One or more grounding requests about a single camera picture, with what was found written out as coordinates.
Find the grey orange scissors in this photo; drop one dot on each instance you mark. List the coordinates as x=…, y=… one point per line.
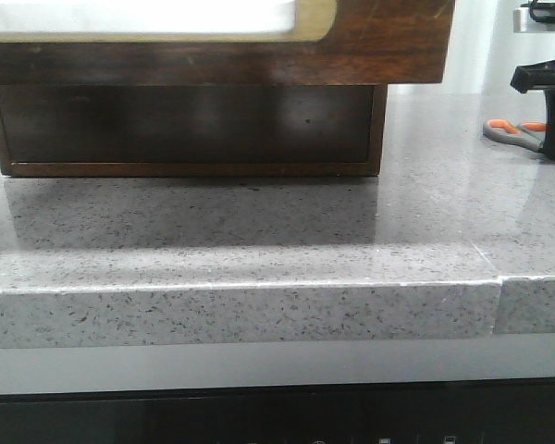
x=529, y=135

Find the wooden drawer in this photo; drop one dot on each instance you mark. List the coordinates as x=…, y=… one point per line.
x=370, y=42
x=191, y=124

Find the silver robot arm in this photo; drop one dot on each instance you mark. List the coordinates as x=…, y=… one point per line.
x=542, y=13

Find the dark wooden drawer cabinet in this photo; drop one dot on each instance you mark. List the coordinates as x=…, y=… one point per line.
x=368, y=167

